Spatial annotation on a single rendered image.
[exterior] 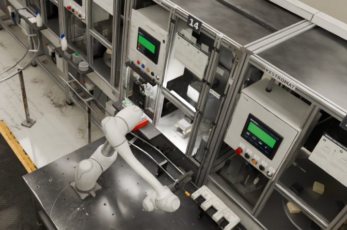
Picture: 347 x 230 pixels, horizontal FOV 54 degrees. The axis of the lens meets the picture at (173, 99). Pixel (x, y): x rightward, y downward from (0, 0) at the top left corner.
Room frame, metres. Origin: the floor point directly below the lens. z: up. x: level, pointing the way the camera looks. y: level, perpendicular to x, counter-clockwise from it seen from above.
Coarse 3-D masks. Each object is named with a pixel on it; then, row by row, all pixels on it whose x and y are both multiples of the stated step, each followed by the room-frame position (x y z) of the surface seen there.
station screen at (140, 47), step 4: (144, 36) 2.24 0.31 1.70; (148, 40) 2.21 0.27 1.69; (140, 44) 2.26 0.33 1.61; (140, 48) 2.26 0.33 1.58; (144, 48) 2.23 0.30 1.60; (144, 52) 2.23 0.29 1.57; (148, 52) 2.20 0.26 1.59; (152, 52) 2.17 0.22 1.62; (148, 56) 2.20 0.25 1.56; (152, 56) 2.17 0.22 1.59; (152, 60) 2.17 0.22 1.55
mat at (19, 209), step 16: (0, 128) 2.50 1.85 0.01; (0, 144) 2.28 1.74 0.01; (16, 144) 2.33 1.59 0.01; (0, 160) 2.09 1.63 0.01; (16, 160) 2.12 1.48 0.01; (0, 176) 1.90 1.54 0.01; (16, 176) 1.94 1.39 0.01; (0, 192) 1.73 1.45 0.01; (16, 192) 1.77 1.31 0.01; (0, 208) 1.58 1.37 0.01; (16, 208) 1.61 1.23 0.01; (32, 208) 1.64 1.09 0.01; (0, 224) 1.43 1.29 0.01; (16, 224) 1.46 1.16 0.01; (32, 224) 1.49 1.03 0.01
